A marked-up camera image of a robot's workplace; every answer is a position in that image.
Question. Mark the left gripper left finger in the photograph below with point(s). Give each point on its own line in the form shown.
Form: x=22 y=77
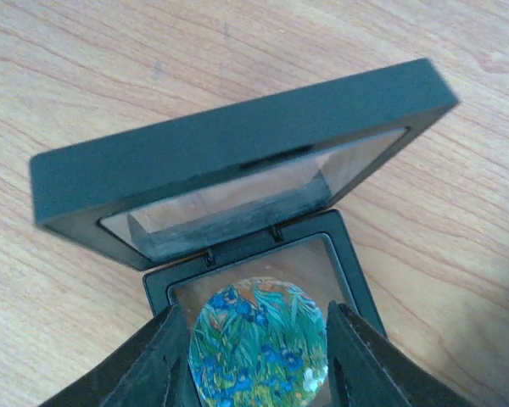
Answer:
x=149 y=369

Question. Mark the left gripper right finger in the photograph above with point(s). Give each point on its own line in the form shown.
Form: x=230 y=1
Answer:
x=366 y=369

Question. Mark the round floral brooch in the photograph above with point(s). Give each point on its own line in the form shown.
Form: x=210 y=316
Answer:
x=259 y=342

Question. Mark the black display case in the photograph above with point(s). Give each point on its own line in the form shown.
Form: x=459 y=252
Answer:
x=247 y=190

